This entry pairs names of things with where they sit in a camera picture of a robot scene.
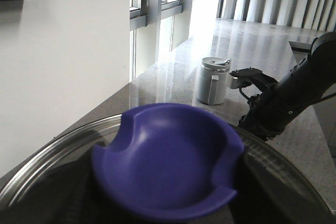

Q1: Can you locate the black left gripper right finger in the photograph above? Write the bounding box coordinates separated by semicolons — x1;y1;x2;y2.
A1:
229;153;335;223

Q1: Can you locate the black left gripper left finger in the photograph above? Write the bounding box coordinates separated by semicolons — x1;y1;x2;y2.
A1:
1;161;116;223

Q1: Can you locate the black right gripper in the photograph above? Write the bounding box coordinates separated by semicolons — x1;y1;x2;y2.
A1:
229;68;278;92

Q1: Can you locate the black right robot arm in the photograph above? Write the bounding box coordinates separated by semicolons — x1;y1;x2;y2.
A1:
226;32;335;140

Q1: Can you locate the grey lidded mug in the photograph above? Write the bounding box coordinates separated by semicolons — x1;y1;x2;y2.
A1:
197;57;231;105

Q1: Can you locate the grey aluminium window frame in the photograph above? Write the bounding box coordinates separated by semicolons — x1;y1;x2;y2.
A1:
129;0;221;80

